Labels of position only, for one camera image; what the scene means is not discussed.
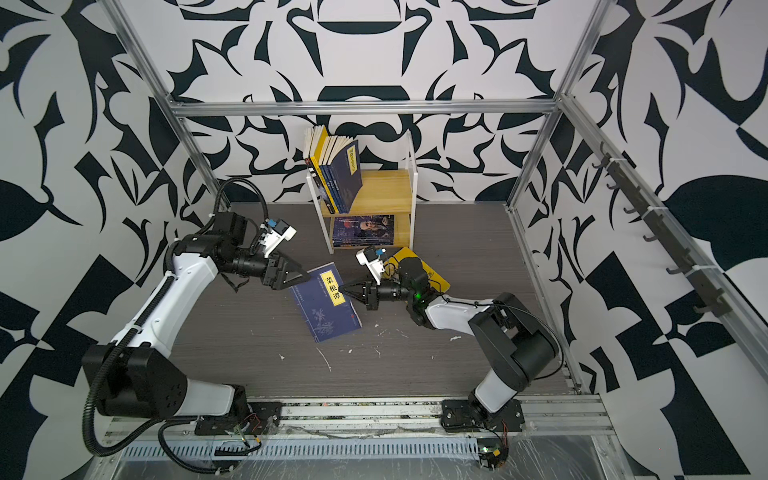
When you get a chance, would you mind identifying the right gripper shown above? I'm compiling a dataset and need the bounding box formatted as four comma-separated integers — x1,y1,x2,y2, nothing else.
344,273,420,314

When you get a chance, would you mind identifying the small yellow cartoon book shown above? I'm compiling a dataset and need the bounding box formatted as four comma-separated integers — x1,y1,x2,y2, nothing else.
383,247,451,293

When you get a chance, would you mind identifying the blue book yellow label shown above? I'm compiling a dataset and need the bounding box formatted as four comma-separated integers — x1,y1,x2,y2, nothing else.
320,136,342,214
290,262,362,343
333,136,363,213

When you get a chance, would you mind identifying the purple portrait book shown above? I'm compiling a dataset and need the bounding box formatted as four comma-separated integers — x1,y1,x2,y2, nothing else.
332,215,395,248

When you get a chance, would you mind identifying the large yellow book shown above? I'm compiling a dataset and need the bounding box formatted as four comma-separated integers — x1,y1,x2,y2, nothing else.
309,125,337,214

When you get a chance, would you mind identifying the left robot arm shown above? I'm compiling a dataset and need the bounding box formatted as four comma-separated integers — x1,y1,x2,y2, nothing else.
81,204,310,457

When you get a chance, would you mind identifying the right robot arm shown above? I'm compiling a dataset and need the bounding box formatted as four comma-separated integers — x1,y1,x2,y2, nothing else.
340,257,561,424

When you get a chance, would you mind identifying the wooden white-framed bookshelf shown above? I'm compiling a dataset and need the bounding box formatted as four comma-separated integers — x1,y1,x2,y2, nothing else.
306,133,418,253

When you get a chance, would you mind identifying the small green-lit electronics box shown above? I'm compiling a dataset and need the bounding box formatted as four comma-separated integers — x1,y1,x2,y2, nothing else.
477,437,509,470

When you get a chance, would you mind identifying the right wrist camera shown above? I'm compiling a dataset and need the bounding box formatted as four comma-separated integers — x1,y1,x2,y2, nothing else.
355,246,386,285

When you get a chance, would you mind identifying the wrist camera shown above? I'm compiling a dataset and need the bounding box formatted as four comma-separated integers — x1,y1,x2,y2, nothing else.
355,246,386,285
255,218,297,258

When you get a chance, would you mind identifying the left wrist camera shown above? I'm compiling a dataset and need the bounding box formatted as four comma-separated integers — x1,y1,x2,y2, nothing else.
255,218,297,258

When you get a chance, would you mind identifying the aluminium front rail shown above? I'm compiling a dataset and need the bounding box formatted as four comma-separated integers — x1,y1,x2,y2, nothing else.
111,395,630,477

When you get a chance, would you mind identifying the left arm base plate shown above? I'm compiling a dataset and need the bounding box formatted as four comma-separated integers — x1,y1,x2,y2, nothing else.
194,401,283,436

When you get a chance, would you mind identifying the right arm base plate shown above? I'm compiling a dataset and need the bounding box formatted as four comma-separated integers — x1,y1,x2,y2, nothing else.
440,399,525,434

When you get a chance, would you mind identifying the black cable left base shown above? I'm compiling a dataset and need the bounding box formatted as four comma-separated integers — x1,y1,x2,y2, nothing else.
157,419,265,476

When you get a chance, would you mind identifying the wall hook rail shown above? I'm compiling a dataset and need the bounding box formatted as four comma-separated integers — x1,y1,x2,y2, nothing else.
593,141,733,318

